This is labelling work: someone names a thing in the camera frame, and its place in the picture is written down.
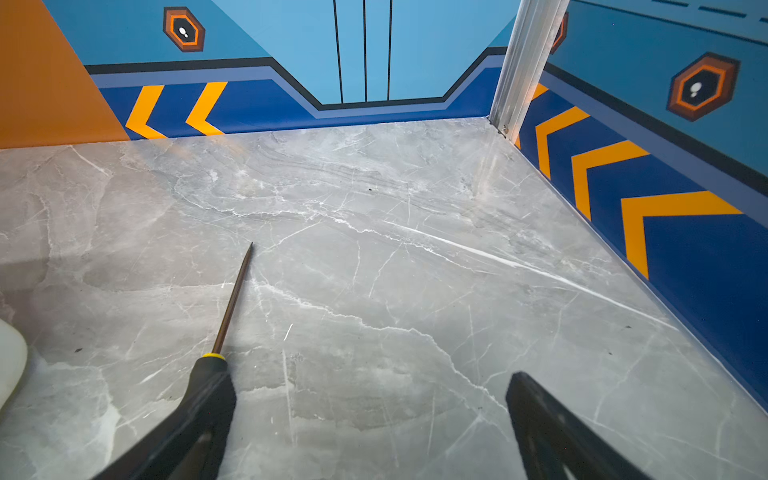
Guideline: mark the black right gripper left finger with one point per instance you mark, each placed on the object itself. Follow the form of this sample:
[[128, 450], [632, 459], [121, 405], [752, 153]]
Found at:
[[191, 442]]

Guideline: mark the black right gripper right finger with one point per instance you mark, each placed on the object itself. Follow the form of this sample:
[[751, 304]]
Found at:
[[554, 443]]

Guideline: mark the black yellow handled screwdriver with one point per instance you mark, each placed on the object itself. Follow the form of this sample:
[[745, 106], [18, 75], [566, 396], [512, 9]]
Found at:
[[213, 365]]

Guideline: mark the white plastic bin tray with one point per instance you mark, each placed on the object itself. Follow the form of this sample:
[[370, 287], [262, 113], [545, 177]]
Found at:
[[13, 360]]

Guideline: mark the aluminium corner frame post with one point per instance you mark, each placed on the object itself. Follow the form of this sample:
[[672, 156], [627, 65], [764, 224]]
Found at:
[[532, 38]]

